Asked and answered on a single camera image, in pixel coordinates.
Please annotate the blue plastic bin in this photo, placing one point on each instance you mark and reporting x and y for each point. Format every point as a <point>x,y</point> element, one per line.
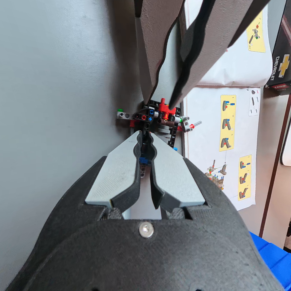
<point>277,261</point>

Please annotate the white instruction booklet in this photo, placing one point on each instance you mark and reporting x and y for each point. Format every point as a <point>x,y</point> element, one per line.
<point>204,136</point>

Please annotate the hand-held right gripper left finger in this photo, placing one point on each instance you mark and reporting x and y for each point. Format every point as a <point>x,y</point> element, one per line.
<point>111,179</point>

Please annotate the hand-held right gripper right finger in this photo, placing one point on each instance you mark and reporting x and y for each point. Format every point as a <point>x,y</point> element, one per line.
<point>177,179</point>

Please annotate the small black lego subassembly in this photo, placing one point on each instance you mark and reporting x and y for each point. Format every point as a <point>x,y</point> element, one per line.
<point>139,112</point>

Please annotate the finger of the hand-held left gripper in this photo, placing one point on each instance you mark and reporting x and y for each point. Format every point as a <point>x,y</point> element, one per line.
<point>154,34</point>
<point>216,34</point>

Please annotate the lego set box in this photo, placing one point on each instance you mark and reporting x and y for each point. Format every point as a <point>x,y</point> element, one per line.
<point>284,34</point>

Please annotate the black lego frame assembly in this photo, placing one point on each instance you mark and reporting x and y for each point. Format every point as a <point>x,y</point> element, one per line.
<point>166,131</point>

